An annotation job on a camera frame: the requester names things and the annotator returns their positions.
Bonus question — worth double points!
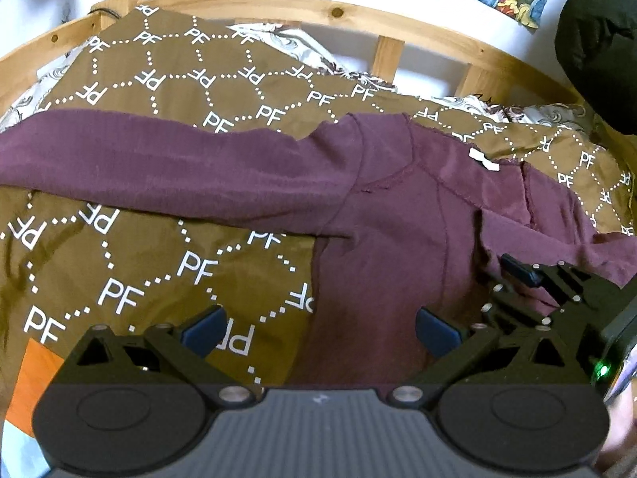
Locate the maroon long-sleeve shirt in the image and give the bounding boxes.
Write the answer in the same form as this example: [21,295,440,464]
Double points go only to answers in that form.
[1,110,636,387]

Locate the brown PF patterned quilt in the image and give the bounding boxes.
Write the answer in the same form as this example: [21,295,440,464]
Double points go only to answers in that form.
[0,4,637,439]

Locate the black puffy jacket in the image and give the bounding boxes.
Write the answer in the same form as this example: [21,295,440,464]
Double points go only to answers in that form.
[554,0,636,136]

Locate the wooden bed frame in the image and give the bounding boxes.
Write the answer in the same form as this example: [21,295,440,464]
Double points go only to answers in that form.
[1,0,578,141]

